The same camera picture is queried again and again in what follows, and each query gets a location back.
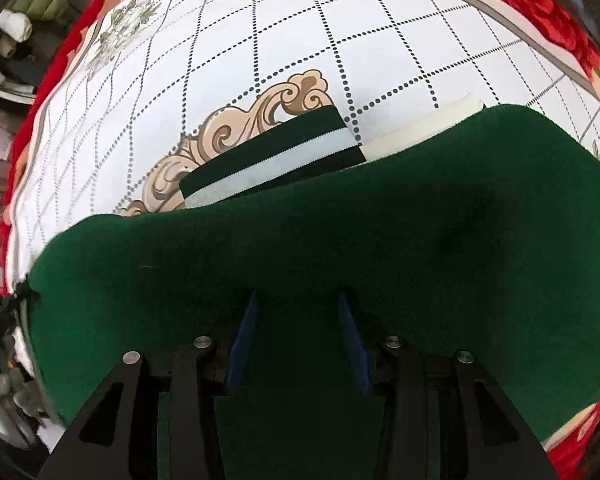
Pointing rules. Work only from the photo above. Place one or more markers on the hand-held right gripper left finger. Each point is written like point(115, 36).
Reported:
point(242, 345)

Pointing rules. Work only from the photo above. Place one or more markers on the white checked floral sheet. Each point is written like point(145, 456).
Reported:
point(280, 35)

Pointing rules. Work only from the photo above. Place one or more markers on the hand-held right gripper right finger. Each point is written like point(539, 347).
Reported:
point(352, 345)

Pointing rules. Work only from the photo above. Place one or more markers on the olive puffer jacket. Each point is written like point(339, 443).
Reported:
point(40, 4)

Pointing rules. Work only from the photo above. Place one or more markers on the green and cream varsity jacket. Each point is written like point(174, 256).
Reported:
point(380, 235)

